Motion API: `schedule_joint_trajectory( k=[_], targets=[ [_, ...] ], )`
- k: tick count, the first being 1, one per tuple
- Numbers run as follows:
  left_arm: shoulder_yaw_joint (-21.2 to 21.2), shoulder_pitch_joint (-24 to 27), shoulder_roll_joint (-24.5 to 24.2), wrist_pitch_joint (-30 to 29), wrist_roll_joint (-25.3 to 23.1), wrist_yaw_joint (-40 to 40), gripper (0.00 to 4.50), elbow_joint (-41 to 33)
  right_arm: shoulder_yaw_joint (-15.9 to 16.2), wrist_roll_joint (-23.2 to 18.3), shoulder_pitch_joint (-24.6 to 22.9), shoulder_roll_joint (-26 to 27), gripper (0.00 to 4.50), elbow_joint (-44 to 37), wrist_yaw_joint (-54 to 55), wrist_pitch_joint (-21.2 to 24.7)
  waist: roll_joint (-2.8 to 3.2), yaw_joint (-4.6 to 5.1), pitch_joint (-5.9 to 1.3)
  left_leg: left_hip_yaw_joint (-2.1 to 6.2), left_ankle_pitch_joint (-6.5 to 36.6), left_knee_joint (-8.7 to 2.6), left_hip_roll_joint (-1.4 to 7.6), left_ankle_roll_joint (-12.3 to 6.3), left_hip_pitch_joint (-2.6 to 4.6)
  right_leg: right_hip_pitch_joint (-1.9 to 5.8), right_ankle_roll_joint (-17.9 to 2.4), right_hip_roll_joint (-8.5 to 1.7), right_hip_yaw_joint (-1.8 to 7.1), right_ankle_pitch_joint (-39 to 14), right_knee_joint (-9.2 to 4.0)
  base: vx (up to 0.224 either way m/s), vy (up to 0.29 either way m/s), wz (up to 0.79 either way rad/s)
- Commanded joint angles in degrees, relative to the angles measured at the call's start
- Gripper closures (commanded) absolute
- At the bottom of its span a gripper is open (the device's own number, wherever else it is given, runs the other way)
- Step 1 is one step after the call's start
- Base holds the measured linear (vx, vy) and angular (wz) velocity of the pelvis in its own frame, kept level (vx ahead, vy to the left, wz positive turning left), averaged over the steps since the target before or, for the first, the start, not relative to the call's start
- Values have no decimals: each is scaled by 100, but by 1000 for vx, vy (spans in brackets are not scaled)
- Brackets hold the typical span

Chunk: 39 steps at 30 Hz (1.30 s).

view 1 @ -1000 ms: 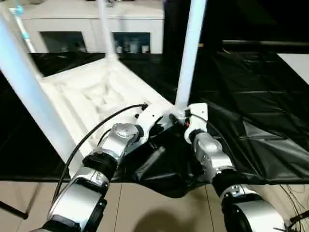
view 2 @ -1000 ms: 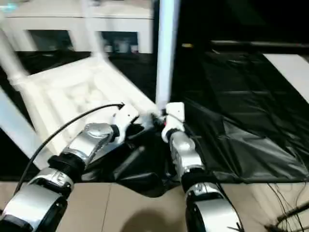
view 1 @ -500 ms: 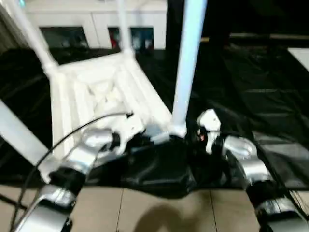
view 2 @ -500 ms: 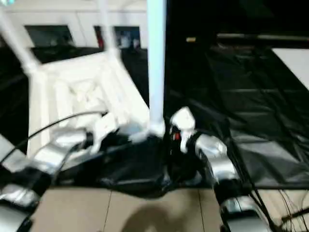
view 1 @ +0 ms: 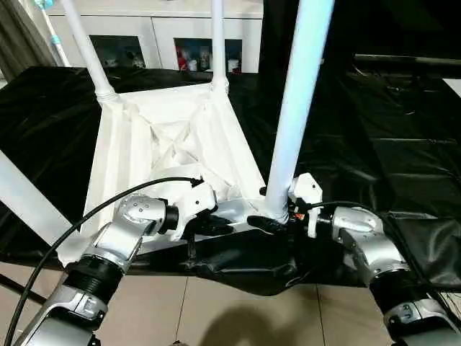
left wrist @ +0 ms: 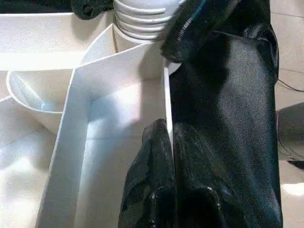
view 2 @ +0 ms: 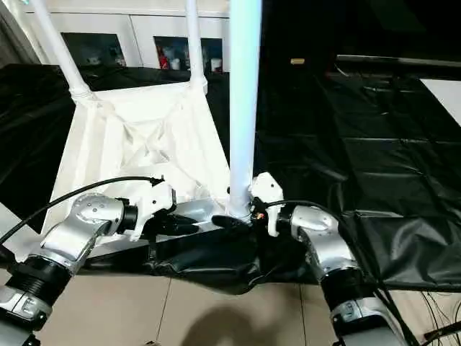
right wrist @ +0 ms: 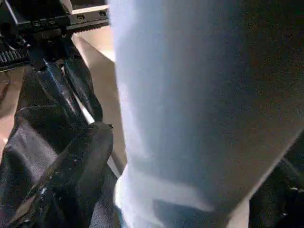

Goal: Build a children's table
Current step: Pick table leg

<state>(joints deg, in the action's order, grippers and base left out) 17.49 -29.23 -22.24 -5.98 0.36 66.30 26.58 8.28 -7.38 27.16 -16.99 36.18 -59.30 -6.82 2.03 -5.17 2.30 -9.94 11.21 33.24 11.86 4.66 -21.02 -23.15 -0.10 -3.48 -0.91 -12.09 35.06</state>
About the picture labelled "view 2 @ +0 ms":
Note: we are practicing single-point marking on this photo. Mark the white plastic table top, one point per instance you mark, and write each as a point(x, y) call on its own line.
point(144, 126)

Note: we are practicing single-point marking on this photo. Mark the white tapered table leg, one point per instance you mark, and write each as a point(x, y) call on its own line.
point(194, 47)
point(14, 238)
point(57, 43)
point(243, 108)

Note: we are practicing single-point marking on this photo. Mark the black work mat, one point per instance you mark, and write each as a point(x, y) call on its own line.
point(360, 162)

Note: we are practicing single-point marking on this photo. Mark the small white jar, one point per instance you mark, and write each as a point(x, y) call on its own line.
point(175, 65)
point(216, 64)

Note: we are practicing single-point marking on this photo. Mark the small tan object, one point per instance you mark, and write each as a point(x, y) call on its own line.
point(297, 61)

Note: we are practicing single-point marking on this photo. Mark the red bottle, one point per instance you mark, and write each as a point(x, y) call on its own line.
point(163, 59)

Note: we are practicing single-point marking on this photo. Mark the white sideboard cabinet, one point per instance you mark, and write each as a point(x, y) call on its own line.
point(137, 25)

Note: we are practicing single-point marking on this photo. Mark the dark metal bar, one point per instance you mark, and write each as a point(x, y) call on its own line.
point(396, 62)

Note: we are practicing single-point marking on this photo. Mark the black stand pole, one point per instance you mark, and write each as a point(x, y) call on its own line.
point(444, 328)

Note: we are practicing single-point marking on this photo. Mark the white flat board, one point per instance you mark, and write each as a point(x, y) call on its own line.
point(446, 101)

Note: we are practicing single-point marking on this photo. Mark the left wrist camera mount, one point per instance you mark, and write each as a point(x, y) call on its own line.
point(155, 202)

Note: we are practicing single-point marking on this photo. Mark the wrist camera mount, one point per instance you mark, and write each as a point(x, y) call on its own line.
point(155, 202)
point(266, 187)

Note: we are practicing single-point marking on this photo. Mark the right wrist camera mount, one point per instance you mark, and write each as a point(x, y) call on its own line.
point(266, 187)

